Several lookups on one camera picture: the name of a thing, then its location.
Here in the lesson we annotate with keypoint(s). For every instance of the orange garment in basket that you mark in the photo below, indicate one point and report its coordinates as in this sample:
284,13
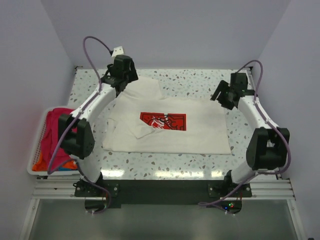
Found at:
42,167

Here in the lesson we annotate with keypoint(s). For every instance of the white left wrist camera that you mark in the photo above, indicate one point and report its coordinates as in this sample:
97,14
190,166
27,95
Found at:
117,51

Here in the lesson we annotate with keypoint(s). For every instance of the pink t-shirt in basket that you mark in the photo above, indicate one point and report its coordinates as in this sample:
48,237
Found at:
50,138

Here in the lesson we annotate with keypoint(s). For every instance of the aluminium frame rail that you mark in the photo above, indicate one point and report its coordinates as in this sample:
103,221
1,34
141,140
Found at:
187,83

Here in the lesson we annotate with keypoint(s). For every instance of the white t-shirt red print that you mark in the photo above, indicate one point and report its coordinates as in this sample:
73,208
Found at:
144,120

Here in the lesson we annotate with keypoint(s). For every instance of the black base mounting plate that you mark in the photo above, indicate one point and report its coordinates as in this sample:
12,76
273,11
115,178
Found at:
115,193

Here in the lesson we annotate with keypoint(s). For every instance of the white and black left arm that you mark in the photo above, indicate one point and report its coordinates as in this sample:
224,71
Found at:
75,129

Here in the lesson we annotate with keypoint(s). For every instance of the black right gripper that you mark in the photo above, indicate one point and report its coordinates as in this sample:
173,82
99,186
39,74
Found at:
223,86

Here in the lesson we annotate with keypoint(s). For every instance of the white plastic laundry basket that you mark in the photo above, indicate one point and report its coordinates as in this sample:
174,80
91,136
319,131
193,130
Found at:
37,140

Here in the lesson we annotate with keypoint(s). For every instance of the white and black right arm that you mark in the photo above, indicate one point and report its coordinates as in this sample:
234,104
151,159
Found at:
268,152

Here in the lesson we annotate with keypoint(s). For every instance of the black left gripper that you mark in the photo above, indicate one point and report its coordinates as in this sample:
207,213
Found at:
132,75

